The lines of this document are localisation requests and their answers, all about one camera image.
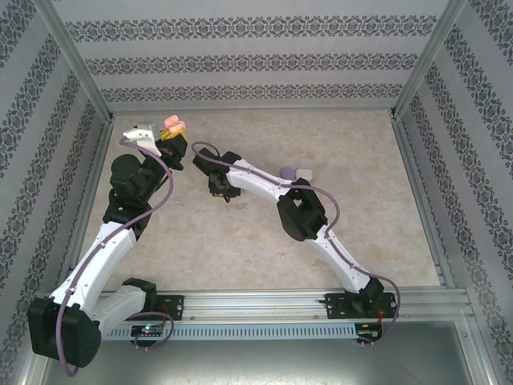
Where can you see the pink round charging case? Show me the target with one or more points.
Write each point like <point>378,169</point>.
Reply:
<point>174,122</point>

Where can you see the purple round charging case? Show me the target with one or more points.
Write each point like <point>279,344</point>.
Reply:
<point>288,173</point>

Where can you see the white charging case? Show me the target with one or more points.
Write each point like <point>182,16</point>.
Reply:
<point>304,174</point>

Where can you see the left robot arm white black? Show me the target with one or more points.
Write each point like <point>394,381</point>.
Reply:
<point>106,260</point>

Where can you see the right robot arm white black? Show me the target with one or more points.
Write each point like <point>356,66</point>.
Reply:
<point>256,186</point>

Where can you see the grey metal sheet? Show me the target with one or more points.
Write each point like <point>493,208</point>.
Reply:
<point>256,361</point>

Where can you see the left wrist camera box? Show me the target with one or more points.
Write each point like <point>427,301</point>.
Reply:
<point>146,132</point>

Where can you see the left aluminium side rail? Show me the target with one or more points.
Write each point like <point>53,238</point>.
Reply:
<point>95,168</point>

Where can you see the aluminium side rail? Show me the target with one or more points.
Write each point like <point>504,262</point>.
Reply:
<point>410,168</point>
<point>95,168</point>

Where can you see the left aluminium frame post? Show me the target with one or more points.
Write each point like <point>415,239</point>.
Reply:
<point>72,56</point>

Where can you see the aluminium frame post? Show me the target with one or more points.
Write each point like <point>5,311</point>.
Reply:
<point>431,56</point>
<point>72,56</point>

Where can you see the aluminium mounting rail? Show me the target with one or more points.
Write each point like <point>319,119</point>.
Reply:
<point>256,305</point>

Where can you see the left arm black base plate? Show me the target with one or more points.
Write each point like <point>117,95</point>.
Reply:
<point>174,306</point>

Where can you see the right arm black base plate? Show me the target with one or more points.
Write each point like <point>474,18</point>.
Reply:
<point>334,306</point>

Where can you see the right aluminium side rail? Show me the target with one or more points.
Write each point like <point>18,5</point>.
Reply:
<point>410,168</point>

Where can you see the right aluminium frame post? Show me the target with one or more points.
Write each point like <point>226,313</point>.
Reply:
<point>431,56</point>

